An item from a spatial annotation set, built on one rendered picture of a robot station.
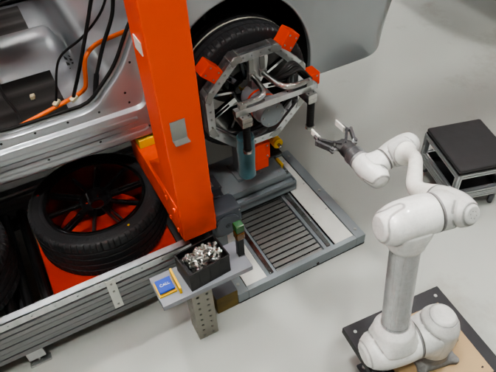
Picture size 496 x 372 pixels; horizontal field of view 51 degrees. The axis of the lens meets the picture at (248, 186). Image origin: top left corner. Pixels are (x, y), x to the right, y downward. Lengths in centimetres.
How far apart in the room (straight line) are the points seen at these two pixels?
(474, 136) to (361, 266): 103
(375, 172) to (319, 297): 89
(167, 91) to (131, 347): 138
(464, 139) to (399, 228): 172
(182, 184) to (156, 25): 69
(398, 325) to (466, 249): 126
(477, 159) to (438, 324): 132
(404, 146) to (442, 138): 107
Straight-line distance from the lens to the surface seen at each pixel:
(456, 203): 171
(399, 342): 202
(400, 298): 188
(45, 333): 267
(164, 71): 181
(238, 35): 245
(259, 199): 306
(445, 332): 212
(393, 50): 469
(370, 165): 219
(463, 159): 316
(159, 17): 173
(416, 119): 394
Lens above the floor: 235
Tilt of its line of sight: 45 degrees down
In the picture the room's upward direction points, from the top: 4 degrees counter-clockwise
